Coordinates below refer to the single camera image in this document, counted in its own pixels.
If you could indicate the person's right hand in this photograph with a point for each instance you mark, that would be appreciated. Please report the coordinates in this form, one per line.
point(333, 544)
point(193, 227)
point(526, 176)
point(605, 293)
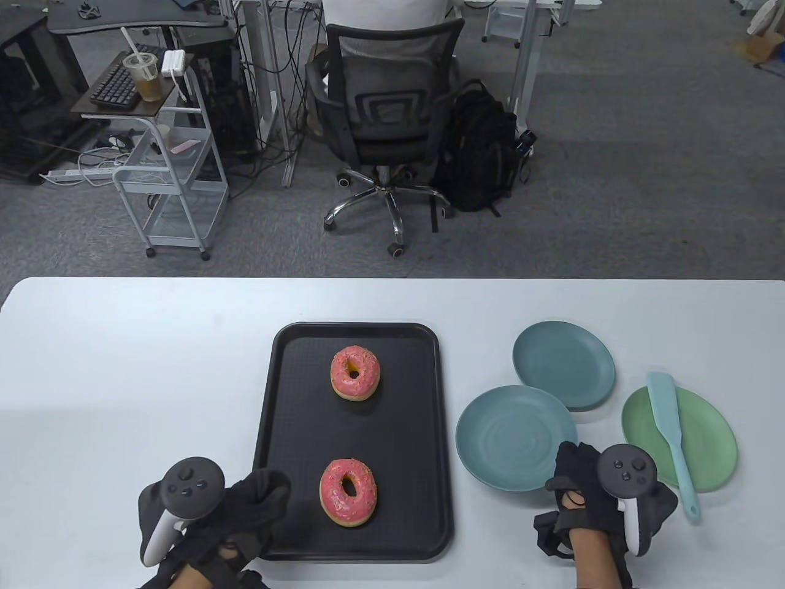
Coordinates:
point(582, 509)

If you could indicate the person's left hand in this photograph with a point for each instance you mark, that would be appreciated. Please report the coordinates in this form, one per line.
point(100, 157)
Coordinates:
point(245, 509)

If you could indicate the person's right fingers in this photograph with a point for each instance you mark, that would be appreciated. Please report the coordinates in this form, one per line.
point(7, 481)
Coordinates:
point(576, 463)

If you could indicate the person's left fingers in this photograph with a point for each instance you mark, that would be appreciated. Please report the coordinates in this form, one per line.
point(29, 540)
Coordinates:
point(260, 494)

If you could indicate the person's left forearm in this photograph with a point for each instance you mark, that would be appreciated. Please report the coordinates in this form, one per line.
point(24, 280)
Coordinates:
point(193, 580)

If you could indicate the person's right forearm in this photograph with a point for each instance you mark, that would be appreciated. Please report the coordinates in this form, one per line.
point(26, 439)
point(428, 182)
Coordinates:
point(598, 564)

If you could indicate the grey white right wrist controller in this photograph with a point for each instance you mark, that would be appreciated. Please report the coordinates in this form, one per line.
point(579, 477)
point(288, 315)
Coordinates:
point(625, 469)

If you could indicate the grey white wrist controller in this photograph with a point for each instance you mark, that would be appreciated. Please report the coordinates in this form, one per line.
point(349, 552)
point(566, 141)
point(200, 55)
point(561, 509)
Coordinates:
point(190, 485)
point(625, 469)

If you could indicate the grey white left wrist controller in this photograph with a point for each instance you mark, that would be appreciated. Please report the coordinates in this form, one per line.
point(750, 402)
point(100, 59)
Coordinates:
point(190, 485)

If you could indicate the large teal blue plate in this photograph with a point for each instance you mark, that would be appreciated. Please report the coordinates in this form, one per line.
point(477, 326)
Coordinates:
point(509, 438)

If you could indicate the pink frosted sprinkled donut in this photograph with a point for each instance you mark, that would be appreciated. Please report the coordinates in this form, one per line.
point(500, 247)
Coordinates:
point(332, 504)
point(343, 385)

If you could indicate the small teal blue plate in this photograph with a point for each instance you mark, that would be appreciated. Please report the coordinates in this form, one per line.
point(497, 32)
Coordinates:
point(564, 365)

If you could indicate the light blue silicone spatula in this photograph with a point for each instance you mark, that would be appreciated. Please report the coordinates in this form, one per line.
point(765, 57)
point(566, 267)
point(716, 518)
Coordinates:
point(663, 405)

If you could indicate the green plate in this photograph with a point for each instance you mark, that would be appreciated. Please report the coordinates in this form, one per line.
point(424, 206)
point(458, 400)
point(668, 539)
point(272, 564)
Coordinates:
point(708, 442)

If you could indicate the black plastic serving tray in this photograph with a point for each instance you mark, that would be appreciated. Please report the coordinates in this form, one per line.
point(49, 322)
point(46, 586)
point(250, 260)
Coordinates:
point(405, 442)

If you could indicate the white rolling utility cart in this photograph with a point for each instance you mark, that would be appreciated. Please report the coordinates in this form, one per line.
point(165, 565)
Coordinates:
point(184, 187)

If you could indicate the black backpack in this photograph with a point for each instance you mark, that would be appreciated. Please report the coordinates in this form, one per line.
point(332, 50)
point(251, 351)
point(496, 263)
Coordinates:
point(478, 153)

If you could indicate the small pink item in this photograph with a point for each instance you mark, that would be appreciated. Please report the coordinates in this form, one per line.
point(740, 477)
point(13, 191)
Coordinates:
point(184, 147)

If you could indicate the white power strip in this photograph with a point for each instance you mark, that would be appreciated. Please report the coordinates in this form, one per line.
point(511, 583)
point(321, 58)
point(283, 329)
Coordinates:
point(67, 175)

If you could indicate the black mesh office chair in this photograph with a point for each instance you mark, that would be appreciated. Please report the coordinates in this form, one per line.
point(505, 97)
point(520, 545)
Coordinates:
point(392, 110)

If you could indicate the black computer tower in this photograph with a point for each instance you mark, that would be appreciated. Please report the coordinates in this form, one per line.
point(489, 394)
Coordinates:
point(221, 92)

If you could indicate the plastic iced drink cup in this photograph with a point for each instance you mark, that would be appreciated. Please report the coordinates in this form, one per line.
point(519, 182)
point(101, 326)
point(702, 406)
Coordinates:
point(147, 80)

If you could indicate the black computer keyboard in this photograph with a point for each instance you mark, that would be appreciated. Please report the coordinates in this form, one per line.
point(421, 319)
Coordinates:
point(113, 86)

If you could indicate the black low cabinet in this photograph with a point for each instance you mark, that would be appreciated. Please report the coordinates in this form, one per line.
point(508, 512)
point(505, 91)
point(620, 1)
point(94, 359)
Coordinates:
point(37, 110)

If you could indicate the cardboard box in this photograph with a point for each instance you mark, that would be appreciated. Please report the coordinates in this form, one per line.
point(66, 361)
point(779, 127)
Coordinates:
point(763, 48)

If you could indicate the black desk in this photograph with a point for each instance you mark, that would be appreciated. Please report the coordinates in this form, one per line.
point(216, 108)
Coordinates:
point(135, 18)

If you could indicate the white desk leg frame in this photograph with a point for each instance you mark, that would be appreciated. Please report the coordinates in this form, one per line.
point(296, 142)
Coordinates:
point(527, 61)
point(270, 73)

